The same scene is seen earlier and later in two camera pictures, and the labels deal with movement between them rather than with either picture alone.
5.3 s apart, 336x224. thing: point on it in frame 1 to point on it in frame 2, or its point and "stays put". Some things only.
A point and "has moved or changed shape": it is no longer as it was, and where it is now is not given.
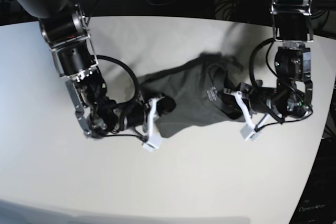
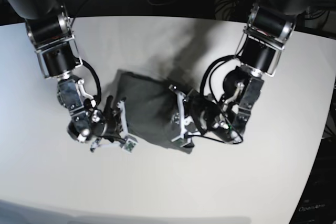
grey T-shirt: (197, 88) has moved or changed shape
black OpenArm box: (317, 204) stays put
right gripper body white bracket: (152, 116) to (121, 104)
